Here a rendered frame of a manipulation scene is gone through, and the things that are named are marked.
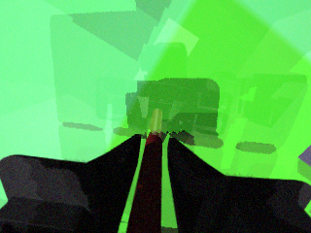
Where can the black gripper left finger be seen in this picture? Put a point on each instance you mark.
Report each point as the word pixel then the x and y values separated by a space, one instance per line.
pixel 101 185

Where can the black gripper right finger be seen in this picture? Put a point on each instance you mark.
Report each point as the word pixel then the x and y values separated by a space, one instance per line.
pixel 203 196

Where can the dark red peg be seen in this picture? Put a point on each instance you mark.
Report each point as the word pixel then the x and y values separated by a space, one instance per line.
pixel 145 214

